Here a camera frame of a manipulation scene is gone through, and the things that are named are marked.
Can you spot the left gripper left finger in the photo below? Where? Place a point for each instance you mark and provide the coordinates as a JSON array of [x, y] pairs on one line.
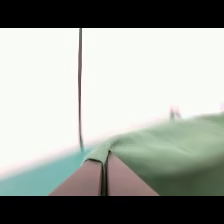
[[84, 181]]

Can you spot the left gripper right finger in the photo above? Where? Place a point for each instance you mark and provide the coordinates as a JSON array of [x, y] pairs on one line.
[[126, 181]]

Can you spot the green garment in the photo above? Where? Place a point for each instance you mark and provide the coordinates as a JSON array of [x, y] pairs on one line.
[[173, 150]]

